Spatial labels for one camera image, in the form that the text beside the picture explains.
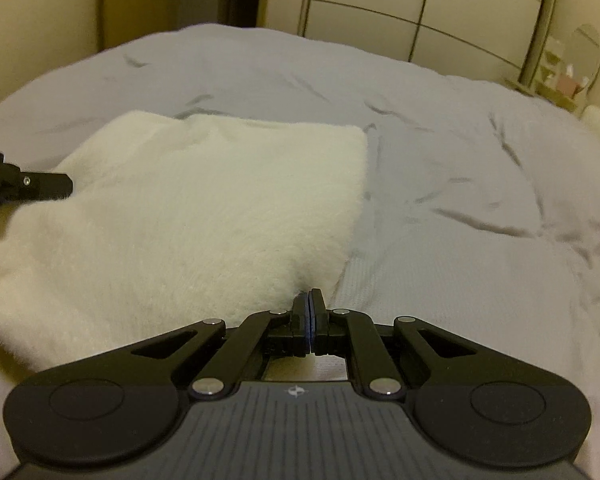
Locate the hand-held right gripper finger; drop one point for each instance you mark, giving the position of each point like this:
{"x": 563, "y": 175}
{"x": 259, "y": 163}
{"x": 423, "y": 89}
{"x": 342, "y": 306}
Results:
{"x": 315, "y": 325}
{"x": 304, "y": 325}

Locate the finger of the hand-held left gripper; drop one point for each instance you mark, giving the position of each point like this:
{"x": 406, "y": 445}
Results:
{"x": 40, "y": 186}

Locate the white fluffy garment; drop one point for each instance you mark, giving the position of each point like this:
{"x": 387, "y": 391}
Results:
{"x": 180, "y": 220}

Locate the beige door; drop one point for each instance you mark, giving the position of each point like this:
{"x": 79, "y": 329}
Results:
{"x": 135, "y": 5}

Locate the grey bed sheet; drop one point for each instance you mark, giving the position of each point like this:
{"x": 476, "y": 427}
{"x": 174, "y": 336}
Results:
{"x": 455, "y": 160}

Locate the cream nightstand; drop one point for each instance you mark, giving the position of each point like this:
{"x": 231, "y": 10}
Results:
{"x": 545, "y": 91}

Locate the beige panelled wardrobe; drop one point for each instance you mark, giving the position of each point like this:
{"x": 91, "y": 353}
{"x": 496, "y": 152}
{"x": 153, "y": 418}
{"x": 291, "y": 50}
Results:
{"x": 430, "y": 5}

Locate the pink box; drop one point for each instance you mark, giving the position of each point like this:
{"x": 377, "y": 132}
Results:
{"x": 567, "y": 83}

